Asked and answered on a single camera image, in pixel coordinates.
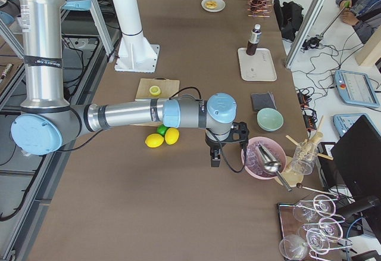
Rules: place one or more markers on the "wooden cutting board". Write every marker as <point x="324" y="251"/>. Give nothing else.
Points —
<point x="167" y="88"/>

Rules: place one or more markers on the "blue teach pendant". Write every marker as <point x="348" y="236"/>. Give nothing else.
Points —
<point x="355" y="88"/>
<point x="343" y="122"/>

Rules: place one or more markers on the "white round plate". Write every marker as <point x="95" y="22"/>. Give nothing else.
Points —
<point x="220" y="7"/>

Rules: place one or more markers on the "pink bowl of ice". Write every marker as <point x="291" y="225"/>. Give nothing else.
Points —
<point x="252" y="163"/>

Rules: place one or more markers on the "green lime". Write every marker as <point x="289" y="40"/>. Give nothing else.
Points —
<point x="162" y="129"/>

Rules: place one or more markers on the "aluminium frame post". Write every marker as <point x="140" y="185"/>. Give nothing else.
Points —
<point x="306" y="25"/>

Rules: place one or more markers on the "yellow lemon near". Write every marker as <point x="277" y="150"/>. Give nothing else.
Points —
<point x="154" y="140"/>

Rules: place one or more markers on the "mint green bowl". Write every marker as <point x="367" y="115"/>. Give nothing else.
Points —
<point x="269" y="119"/>

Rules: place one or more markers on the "copper wire bottle rack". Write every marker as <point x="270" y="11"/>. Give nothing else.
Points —
<point x="260" y="8"/>

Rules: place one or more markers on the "black monitor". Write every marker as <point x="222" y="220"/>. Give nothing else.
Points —
<point x="357" y="158"/>

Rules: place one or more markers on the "cream rabbit tray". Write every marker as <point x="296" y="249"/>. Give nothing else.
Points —
<point x="258" y="67"/>

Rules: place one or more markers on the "yellow lemon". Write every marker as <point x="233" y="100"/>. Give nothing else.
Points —
<point x="154" y="140"/>
<point x="171" y="136"/>

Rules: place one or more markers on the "grey folded cloth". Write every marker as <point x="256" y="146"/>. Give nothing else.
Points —
<point x="263" y="100"/>

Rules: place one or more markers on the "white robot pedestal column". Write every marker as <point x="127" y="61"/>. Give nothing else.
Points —
<point x="135" y="53"/>

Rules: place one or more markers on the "blue teach pendant upper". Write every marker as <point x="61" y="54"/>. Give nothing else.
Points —
<point x="355" y="88"/>

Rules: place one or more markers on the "twisted glazed donut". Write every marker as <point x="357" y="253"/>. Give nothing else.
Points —
<point x="211" y="4"/>

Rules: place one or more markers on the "yellow lemon far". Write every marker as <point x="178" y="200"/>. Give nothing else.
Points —
<point x="171" y="136"/>

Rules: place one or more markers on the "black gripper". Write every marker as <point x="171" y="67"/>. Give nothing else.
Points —
<point x="214" y="144"/>

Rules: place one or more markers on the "wine glass rack tray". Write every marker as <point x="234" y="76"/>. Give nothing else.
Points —
<point x="311" y="229"/>

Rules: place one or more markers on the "clear glass mug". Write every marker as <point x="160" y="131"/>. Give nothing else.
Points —
<point x="304" y="157"/>

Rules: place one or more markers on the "dark tea bottle on tray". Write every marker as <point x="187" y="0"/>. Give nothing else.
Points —
<point x="253" y="40"/>

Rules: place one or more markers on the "metal ice scoop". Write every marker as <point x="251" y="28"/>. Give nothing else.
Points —
<point x="271" y="164"/>

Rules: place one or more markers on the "half lemon slice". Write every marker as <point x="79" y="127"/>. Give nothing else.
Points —
<point x="155" y="90"/>

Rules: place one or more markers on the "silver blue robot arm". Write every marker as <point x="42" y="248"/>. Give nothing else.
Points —
<point x="48" y="121"/>

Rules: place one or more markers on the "person seated in background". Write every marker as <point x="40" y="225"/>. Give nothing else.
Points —
<point x="362" y="15"/>

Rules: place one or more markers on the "blue teach pendant lower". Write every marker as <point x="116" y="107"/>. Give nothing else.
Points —
<point x="343" y="122"/>

